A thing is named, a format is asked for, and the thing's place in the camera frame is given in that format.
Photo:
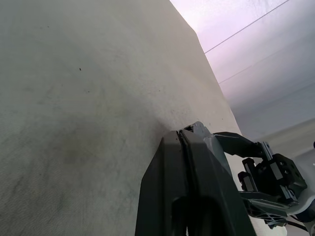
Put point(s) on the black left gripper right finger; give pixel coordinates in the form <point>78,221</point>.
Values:
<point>214,191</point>

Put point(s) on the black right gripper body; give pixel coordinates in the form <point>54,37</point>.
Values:
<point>273,174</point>

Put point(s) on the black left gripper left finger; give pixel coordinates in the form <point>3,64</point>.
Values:
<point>165,186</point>

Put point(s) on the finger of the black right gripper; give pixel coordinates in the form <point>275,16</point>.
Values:
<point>268,211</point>
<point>236,143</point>

